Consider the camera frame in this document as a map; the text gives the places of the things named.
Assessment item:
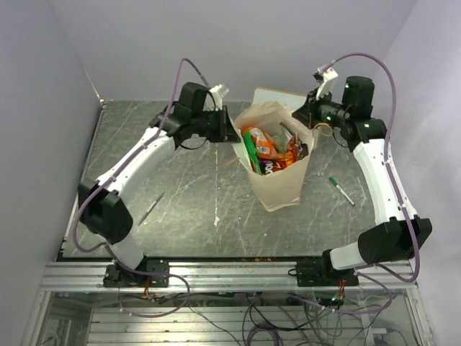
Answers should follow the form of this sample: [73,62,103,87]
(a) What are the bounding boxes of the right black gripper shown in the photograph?
[291,86,350,130]

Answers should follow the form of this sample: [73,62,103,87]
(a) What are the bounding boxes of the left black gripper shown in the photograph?
[192,105,241,143]

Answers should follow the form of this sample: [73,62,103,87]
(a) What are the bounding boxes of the red snack bag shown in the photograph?
[256,135,308,175]

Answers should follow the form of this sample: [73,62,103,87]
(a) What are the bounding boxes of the large green Chiaba chips bag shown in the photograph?
[243,131,262,175]

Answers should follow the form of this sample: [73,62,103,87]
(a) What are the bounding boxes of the orange mango snack bag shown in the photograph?
[241,125,287,161]

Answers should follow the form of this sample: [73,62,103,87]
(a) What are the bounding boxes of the beige paper bag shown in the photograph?
[232,101,318,212]

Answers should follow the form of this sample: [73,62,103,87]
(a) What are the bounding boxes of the yellow green snack packet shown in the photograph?
[271,134,291,148]

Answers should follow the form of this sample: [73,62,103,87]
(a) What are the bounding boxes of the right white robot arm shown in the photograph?
[292,73,432,285]

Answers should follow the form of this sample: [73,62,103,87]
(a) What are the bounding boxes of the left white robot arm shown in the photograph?
[76,82,241,286]

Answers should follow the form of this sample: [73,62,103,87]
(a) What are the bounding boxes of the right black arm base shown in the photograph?
[288,256,359,288]

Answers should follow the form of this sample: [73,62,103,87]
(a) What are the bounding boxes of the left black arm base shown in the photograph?
[103,257,169,288]

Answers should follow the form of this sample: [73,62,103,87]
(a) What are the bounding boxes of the green marker cap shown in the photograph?
[328,177,356,207]

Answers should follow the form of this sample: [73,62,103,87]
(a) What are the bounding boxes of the grey pen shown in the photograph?
[138,192,165,226]

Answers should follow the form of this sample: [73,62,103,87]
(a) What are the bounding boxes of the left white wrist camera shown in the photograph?
[203,84,229,111]

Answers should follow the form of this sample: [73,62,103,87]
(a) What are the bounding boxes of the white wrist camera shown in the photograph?
[203,84,229,111]
[313,66,339,100]

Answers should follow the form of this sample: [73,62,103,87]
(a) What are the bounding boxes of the whiteboard with wooden frame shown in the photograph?
[251,87,306,111]

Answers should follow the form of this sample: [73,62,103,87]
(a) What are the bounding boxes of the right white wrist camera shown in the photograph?
[313,66,339,100]

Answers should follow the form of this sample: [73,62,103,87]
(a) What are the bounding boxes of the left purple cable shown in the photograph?
[71,57,212,319]

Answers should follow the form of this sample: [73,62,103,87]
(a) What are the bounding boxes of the aluminium rail frame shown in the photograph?
[21,99,433,346]

